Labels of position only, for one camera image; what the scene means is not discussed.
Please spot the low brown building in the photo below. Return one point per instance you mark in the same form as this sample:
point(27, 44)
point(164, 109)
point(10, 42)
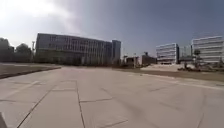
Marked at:
point(146, 60)

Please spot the grey concrete slab pavement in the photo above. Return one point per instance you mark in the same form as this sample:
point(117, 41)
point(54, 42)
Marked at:
point(110, 100)

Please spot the large dark glass-fronted building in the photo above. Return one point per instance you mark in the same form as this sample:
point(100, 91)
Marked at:
point(73, 48)

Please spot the pale sand mound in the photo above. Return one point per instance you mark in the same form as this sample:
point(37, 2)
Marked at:
point(163, 67)

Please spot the grey glass building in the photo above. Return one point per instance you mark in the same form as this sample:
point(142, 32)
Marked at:
point(185, 51)

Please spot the brown grass and dirt field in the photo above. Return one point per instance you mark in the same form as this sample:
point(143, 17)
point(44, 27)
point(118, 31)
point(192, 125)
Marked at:
point(186, 74)

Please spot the lamp pole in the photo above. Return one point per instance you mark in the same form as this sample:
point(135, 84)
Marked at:
point(33, 50)

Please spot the group of dark trees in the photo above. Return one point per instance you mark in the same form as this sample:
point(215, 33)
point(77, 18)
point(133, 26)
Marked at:
point(22, 53)

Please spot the grass patch with dark kerb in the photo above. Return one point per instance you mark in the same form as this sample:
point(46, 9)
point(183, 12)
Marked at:
point(20, 69)

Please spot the tall white striped office building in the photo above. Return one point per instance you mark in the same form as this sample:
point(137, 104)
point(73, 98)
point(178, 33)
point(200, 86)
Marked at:
point(209, 49)

